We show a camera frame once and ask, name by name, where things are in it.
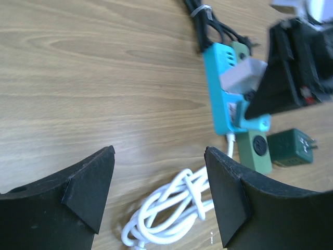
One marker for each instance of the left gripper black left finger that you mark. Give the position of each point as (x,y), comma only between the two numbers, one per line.
(61,211)

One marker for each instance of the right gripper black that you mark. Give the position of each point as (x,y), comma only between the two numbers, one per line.
(299,64)

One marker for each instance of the blue usb socket strip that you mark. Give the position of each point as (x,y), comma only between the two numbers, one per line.
(217,59)

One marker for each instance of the white charger plug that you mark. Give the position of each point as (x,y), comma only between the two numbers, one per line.
(243,77)

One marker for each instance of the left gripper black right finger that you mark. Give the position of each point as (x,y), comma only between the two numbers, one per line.
(254,211)

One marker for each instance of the dark green cube adapter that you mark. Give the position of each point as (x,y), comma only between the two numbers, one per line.
(291,148)

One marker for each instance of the green power strip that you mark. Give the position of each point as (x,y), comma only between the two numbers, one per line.
(252,145)

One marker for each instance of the small teal cube adapter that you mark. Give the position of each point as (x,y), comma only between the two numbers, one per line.
(261,123)

